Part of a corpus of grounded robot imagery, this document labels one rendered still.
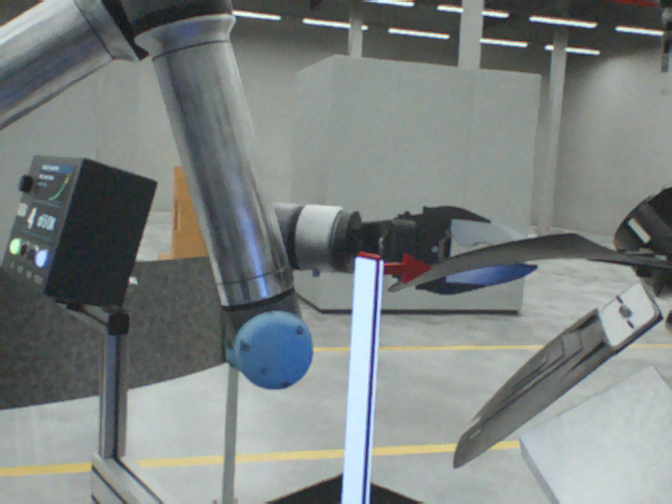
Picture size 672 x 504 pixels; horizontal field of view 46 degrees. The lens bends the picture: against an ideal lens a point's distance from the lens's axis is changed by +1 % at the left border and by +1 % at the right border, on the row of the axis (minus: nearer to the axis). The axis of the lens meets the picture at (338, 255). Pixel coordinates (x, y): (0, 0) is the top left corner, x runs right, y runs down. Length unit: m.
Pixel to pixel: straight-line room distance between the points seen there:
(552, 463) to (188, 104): 0.48
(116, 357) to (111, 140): 3.84
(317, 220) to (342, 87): 6.02
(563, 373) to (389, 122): 6.11
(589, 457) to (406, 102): 6.34
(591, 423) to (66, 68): 0.64
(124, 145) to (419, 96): 3.09
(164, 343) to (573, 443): 1.93
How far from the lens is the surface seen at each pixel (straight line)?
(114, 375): 1.08
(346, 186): 6.84
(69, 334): 2.40
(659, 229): 0.89
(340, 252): 0.84
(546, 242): 0.61
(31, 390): 2.40
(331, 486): 1.00
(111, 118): 4.88
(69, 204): 1.08
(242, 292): 0.75
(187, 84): 0.74
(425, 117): 7.09
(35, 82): 0.89
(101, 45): 0.88
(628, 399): 0.82
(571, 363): 0.93
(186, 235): 8.74
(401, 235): 0.74
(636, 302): 0.94
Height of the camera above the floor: 1.25
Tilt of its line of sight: 6 degrees down
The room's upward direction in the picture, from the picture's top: 3 degrees clockwise
